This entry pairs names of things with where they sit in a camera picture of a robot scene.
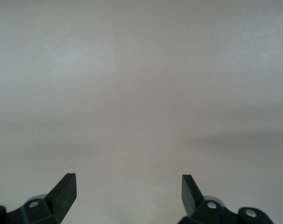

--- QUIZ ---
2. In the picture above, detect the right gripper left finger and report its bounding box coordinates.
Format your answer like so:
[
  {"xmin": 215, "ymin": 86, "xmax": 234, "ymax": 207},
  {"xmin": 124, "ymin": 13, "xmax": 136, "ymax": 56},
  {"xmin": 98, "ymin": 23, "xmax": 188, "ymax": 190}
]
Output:
[{"xmin": 0, "ymin": 173, "xmax": 76, "ymax": 224}]

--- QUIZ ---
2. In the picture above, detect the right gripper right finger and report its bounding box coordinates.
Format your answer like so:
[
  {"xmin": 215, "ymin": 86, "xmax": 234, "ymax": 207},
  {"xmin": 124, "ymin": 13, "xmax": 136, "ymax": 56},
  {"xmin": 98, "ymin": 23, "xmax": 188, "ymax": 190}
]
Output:
[{"xmin": 177, "ymin": 175, "xmax": 275, "ymax": 224}]

